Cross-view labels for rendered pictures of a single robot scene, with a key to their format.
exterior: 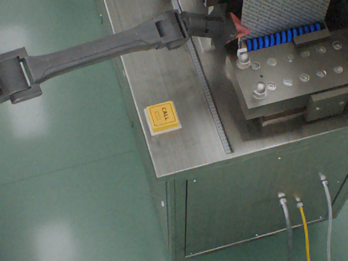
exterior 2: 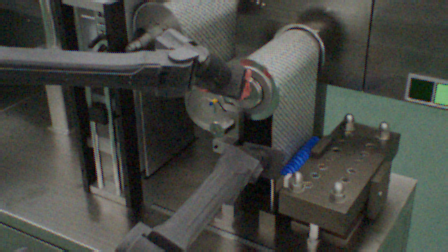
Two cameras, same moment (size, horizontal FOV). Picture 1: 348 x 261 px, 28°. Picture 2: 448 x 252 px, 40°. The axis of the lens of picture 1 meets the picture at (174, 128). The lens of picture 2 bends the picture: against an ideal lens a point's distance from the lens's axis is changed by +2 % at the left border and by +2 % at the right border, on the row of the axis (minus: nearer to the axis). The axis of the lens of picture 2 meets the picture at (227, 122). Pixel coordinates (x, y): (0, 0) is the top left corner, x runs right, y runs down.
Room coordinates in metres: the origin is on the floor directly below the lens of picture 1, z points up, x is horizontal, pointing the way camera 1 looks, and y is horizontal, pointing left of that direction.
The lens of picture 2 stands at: (0.25, 0.73, 1.84)
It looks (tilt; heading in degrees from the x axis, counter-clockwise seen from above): 29 degrees down; 316
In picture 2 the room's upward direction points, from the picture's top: 1 degrees counter-clockwise
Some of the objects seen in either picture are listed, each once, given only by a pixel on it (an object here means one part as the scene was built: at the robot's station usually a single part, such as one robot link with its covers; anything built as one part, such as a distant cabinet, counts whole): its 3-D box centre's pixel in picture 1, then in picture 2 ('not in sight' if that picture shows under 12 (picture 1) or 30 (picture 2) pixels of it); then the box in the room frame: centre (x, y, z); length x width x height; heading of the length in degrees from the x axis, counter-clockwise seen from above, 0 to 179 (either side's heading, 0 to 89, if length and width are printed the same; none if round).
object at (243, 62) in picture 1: (243, 58); (296, 180); (0.97, -0.18, 1.05); 0.04 x 0.04 x 0.04
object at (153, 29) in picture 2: not in sight; (151, 37); (1.33, -0.06, 1.33); 0.06 x 0.06 x 0.06; 15
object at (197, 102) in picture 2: not in sight; (232, 87); (1.25, -0.24, 1.17); 0.26 x 0.12 x 0.12; 105
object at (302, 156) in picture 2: (284, 37); (301, 158); (1.05, -0.29, 1.03); 0.21 x 0.04 x 0.03; 105
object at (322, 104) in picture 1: (327, 104); (380, 190); (0.88, -0.39, 0.96); 0.10 x 0.03 x 0.11; 105
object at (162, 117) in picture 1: (162, 116); not in sight; (0.88, 0.03, 0.91); 0.07 x 0.07 x 0.02; 15
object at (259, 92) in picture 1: (260, 88); (337, 190); (0.88, -0.21, 1.05); 0.04 x 0.04 x 0.04
